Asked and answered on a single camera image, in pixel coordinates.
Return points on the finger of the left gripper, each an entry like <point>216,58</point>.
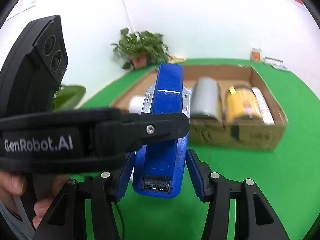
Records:
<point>132,131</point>

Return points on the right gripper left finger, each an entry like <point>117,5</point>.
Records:
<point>66,217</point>

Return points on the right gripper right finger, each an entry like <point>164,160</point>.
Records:
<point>255,217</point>

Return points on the white handheld fan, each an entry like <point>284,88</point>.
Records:
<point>136,104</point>

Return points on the blue stapler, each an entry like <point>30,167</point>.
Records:
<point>159,164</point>

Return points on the silver metal cylinder can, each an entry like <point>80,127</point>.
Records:
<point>206,100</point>

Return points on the white plastic bottle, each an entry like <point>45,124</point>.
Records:
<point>264,109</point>

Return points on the yellow label glass jar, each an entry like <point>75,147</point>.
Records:
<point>241,105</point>

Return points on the person's left hand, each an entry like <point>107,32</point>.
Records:
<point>16,184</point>

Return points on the green table cloth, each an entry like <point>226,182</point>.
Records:
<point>288,176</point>

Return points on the near potted green plant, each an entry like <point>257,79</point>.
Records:
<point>67,97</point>

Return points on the potted green plant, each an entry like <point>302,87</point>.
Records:
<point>67,97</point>
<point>140,49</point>

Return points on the open cardboard tray box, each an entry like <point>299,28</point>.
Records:
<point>238,125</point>

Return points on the far potted green plant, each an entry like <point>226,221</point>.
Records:
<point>140,49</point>

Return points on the yellow banana peel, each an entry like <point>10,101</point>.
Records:
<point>174,59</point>

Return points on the small orange box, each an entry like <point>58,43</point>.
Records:
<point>256,54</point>

